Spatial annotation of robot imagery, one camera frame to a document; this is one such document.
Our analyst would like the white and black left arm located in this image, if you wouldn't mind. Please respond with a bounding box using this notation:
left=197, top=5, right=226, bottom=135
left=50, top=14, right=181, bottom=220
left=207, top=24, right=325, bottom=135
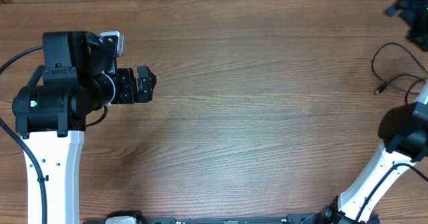
left=12, top=31, right=157, bottom=223

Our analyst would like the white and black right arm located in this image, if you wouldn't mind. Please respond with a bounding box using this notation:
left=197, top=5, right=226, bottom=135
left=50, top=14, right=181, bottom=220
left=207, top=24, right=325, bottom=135
left=301, top=0, right=427, bottom=224

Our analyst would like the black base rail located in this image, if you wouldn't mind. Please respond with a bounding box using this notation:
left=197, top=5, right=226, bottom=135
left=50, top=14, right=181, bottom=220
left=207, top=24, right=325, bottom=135
left=82, top=210, right=381, bottom=224

